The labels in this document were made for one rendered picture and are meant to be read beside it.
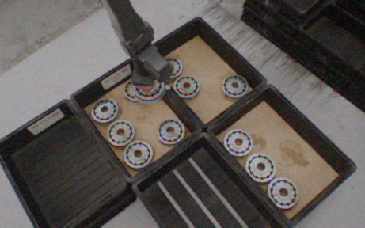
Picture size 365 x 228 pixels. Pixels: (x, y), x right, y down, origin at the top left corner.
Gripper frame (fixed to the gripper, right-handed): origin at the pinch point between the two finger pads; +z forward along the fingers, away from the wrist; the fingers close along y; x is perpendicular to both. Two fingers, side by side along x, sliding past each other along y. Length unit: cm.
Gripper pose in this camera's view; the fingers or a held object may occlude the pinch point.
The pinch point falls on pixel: (148, 83)
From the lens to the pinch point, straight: 103.8
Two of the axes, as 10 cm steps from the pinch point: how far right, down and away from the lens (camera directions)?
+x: -9.9, -1.3, 0.7
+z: 0.1, 4.1, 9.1
